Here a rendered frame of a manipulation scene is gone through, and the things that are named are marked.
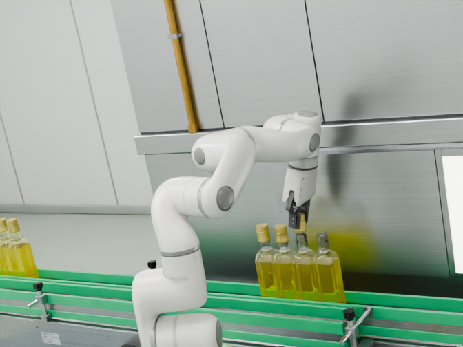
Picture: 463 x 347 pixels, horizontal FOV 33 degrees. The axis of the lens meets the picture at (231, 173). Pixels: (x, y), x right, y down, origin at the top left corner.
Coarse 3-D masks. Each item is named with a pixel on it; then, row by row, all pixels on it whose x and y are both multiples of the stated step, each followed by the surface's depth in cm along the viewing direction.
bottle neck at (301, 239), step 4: (304, 232) 204; (296, 236) 203; (300, 236) 202; (304, 236) 202; (296, 240) 204; (300, 240) 202; (304, 240) 203; (300, 244) 203; (304, 244) 203; (300, 248) 203; (304, 248) 203; (308, 248) 204
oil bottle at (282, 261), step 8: (280, 256) 206; (288, 256) 205; (280, 264) 206; (288, 264) 205; (280, 272) 207; (288, 272) 206; (280, 280) 208; (288, 280) 207; (280, 288) 209; (288, 288) 207; (280, 296) 210; (288, 296) 208; (296, 296) 207
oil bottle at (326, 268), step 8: (320, 256) 200; (328, 256) 199; (336, 256) 202; (312, 264) 202; (320, 264) 200; (328, 264) 199; (336, 264) 201; (320, 272) 201; (328, 272) 200; (336, 272) 201; (320, 280) 202; (328, 280) 201; (336, 280) 201; (320, 288) 203; (328, 288) 201; (336, 288) 201; (320, 296) 203; (328, 296) 202; (336, 296) 201; (344, 296) 205
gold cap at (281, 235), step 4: (280, 224) 207; (284, 224) 206; (276, 228) 205; (280, 228) 204; (284, 228) 205; (276, 232) 205; (280, 232) 205; (284, 232) 205; (276, 236) 206; (280, 236) 205; (284, 236) 205; (276, 240) 206; (280, 240) 205; (284, 240) 205; (288, 240) 206
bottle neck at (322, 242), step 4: (320, 232) 202; (324, 232) 201; (316, 236) 200; (320, 236) 199; (324, 236) 199; (320, 240) 200; (324, 240) 200; (320, 244) 200; (324, 244) 200; (328, 244) 201; (320, 248) 200; (324, 248) 200; (328, 248) 201; (320, 252) 201; (324, 252) 200
